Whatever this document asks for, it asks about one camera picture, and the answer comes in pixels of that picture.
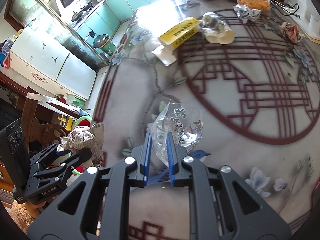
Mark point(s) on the yellow medicine box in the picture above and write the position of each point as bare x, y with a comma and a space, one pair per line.
177, 35

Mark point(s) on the yellow toy truck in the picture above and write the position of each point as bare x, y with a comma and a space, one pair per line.
66, 121

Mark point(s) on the red bin with green rim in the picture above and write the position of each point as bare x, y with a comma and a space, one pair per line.
82, 121

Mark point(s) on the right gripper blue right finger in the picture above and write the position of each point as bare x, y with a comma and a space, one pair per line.
221, 204

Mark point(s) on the teal kitchen cabinets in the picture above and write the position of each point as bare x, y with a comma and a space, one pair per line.
107, 15

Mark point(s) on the crushed patterned paper cup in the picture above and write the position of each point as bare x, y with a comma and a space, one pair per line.
216, 30

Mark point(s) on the silver foil wrapper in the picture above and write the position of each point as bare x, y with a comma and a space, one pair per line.
245, 14

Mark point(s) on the black wok on stove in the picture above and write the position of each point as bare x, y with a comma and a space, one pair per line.
77, 15

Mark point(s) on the red paper wrapper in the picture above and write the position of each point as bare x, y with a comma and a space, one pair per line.
291, 32

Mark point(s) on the green kitchen trash can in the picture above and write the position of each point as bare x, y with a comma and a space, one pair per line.
104, 43

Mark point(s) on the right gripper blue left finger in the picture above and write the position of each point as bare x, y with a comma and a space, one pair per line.
96, 205

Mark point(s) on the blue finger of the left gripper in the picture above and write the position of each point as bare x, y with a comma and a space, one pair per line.
72, 158
63, 153

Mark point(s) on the white two-door refrigerator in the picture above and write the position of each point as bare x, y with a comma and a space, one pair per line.
45, 62

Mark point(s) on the brown paper wrapper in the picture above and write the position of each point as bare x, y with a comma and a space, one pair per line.
82, 137

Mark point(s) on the dark carved wooden chair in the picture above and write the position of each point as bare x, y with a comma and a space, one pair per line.
45, 134

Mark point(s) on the clear crinkled plastic wrapper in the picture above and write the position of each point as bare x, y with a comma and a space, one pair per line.
185, 125

